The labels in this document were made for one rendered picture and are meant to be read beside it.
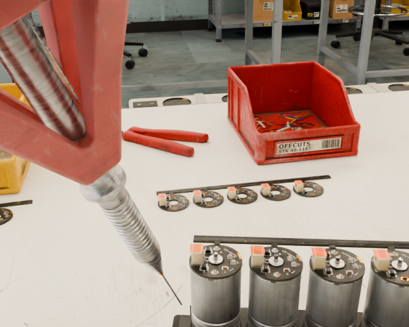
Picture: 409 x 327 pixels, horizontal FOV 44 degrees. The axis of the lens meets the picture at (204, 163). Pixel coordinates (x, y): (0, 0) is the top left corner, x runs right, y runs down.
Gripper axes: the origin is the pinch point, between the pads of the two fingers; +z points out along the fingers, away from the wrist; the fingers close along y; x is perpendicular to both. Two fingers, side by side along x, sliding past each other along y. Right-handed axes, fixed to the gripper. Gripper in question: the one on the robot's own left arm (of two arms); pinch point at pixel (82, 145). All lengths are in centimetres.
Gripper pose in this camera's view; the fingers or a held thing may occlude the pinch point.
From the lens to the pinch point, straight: 16.5
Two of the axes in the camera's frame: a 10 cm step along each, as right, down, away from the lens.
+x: -7.6, 6.0, -2.6
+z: 2.8, 6.6, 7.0
